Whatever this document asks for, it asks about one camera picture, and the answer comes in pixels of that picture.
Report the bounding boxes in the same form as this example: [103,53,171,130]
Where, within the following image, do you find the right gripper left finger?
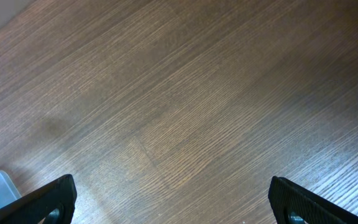
[0,174,77,224]

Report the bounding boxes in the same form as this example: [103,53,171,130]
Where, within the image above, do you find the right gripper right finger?
[268,176,358,224]

